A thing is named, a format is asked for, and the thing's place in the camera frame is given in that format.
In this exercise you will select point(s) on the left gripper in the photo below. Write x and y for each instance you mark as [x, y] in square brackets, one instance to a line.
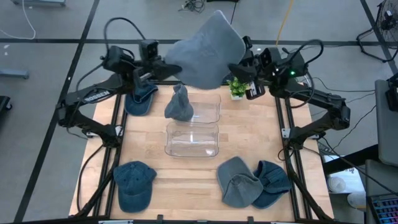
[146, 71]

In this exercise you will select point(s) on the black aluminium rig frame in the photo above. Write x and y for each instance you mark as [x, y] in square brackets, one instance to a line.
[117, 155]

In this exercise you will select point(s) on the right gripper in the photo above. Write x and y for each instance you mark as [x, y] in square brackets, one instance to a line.
[255, 90]

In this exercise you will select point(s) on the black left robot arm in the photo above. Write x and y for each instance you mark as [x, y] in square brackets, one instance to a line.
[93, 95]

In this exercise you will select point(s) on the black floor fan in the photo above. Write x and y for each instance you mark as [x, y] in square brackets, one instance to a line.
[388, 15]

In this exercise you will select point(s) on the small plant in white pot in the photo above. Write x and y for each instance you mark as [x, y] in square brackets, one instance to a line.
[237, 87]

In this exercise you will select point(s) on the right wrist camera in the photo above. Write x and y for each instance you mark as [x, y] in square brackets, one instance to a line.
[269, 57]

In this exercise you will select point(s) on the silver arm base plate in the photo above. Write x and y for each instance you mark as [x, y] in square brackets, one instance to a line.
[285, 133]
[119, 130]

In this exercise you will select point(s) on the rainbow backlit keyboard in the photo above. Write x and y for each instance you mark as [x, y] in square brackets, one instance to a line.
[385, 211]

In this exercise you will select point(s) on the clear plastic storage bin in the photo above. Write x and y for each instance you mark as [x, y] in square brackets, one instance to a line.
[206, 109]
[192, 140]

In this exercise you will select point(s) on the black desk beam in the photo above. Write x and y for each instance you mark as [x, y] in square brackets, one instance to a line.
[348, 160]

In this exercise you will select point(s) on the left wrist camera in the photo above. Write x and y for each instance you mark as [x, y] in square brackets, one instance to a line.
[148, 49]

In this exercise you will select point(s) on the black wheeled base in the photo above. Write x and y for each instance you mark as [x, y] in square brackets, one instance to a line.
[4, 104]

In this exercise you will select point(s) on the grey desk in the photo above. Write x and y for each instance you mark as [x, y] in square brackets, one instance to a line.
[387, 137]

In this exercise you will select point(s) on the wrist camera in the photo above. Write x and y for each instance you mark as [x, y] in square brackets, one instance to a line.
[148, 49]
[269, 57]

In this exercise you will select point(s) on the black desk device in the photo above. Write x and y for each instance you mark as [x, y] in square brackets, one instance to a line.
[392, 96]

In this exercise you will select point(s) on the dark blue denim baseball cap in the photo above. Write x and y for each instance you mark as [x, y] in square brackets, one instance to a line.
[140, 105]
[275, 180]
[135, 186]

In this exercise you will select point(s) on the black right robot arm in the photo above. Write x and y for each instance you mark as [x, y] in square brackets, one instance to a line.
[323, 102]

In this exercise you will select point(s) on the person's foot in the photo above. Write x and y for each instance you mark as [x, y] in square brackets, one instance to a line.
[357, 199]
[336, 184]

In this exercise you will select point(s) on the black table edge clamp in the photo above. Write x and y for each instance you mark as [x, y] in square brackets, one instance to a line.
[160, 218]
[250, 220]

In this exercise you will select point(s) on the grey denim baseball cap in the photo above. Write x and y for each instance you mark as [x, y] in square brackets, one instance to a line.
[180, 107]
[205, 53]
[237, 186]

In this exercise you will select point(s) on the grey metal base bar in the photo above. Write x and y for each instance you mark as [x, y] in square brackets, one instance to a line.
[14, 73]
[37, 2]

